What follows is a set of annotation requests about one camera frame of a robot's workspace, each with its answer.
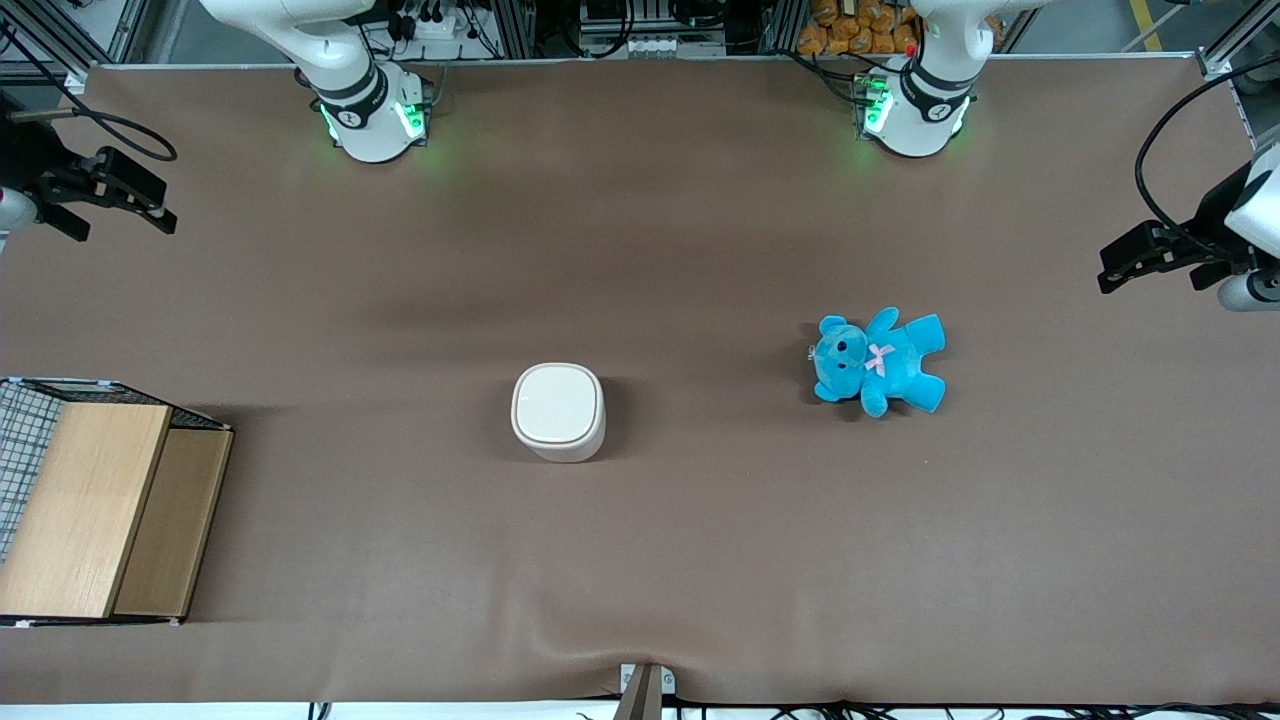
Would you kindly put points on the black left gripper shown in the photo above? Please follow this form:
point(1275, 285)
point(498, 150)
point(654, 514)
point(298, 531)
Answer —
point(1207, 222)

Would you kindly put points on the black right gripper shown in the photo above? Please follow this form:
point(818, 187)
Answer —
point(32, 160)

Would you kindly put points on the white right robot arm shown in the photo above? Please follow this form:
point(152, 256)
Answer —
point(350, 70)

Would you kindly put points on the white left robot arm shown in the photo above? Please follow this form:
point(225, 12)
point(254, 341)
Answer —
point(925, 90)

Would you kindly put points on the white lidded trash can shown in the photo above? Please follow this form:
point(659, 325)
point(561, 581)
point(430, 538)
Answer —
point(558, 410)

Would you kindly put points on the blue teddy bear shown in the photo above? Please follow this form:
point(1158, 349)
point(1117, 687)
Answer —
point(885, 362)

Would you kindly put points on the white power strip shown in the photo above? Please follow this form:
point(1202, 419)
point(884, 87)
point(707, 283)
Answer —
point(435, 25)

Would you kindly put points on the pile of orange plush toys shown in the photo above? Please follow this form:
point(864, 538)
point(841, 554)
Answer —
point(858, 25)

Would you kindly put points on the brown table mat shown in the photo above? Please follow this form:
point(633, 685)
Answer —
point(640, 560)

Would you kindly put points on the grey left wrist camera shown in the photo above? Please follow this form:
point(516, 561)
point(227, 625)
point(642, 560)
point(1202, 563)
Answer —
point(1248, 290)

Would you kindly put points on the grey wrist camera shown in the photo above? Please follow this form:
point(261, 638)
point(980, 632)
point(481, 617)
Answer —
point(12, 212)
point(1248, 290)

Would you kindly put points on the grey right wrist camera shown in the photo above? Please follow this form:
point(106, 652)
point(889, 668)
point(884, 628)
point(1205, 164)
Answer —
point(12, 212)

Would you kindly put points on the aluminium frame post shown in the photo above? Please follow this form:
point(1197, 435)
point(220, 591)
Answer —
point(70, 40)
point(1225, 40)

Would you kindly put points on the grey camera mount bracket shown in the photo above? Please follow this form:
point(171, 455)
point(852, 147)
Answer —
point(645, 690)

